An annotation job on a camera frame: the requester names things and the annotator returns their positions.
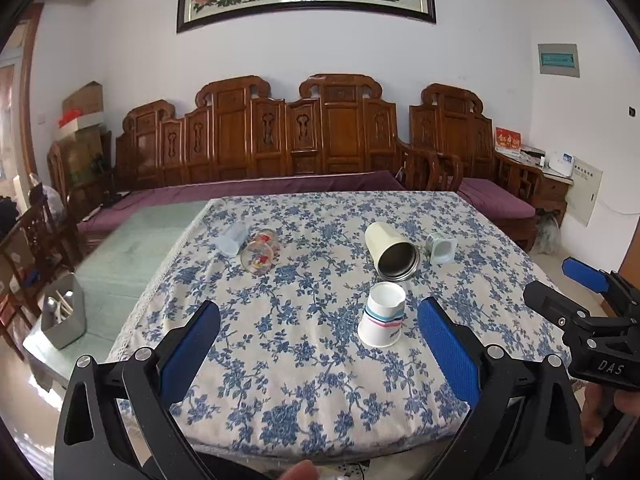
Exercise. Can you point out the stacked cardboard boxes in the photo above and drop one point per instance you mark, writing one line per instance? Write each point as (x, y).
(82, 146)

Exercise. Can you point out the striped white paper cup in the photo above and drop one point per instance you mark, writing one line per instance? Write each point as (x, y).
(383, 316)

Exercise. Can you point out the small pale green cup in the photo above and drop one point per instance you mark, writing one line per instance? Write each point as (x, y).
(441, 248)

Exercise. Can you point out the carved wooden armchair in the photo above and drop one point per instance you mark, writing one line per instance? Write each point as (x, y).
(451, 139)

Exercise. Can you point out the green wall panel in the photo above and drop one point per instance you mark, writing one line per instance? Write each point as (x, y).
(559, 60)

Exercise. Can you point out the white electrical panel box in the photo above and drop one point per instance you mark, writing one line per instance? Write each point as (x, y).
(583, 194)

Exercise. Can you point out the pale blue plastic cup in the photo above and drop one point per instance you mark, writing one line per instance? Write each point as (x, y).
(231, 241)

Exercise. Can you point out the dark wooden chair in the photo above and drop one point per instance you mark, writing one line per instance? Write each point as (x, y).
(34, 252)

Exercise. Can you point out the carved wooden sofa bench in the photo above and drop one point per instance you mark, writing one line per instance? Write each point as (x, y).
(340, 124)

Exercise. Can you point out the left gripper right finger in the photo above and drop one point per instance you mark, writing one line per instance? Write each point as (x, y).
(523, 421)

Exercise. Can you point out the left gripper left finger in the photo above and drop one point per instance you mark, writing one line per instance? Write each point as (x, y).
(92, 441)

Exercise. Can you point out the cream steel tumbler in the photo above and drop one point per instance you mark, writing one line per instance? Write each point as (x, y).
(395, 258)

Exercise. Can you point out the wooden side table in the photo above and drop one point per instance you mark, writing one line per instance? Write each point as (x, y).
(547, 194)

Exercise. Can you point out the person's left hand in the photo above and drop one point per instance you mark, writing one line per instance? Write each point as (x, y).
(304, 470)

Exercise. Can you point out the blue floral tablecloth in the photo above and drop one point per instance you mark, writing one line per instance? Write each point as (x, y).
(287, 376)

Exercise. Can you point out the red gift box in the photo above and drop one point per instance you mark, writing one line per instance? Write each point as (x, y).
(508, 140)

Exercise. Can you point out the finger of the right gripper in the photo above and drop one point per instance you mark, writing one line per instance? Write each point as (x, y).
(595, 280)
(553, 306)

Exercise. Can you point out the clear glass with colourful print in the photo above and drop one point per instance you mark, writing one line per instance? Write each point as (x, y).
(259, 254)

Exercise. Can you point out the grey metal utensil box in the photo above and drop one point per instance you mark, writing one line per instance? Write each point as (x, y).
(63, 318)

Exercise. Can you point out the purple armchair cushion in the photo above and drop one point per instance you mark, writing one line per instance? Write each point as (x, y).
(494, 202)

